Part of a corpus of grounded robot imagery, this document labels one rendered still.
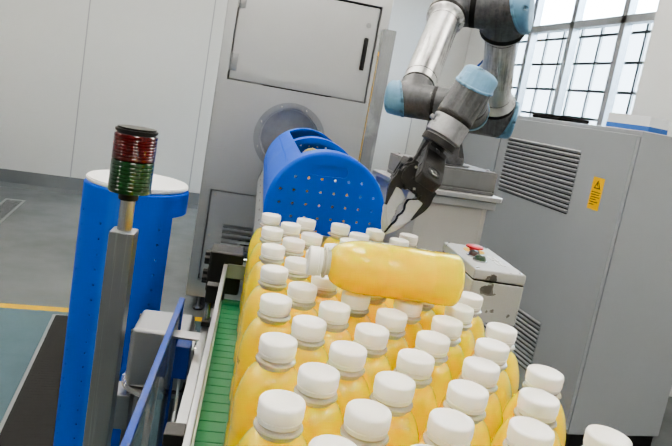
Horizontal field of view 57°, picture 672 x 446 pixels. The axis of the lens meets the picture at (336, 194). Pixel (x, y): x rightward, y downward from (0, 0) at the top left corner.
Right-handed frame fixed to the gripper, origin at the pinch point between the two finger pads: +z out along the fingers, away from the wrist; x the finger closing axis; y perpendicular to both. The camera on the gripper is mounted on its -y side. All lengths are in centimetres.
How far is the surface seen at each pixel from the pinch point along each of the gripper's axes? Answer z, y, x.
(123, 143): 9, -23, 47
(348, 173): -4.6, 24.7, 8.2
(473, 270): -2.0, -10.3, -15.0
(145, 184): 12.4, -21.1, 41.2
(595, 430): 2, -67, -8
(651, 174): -70, 127, -119
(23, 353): 143, 165, 67
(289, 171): 2.1, 24.7, 20.0
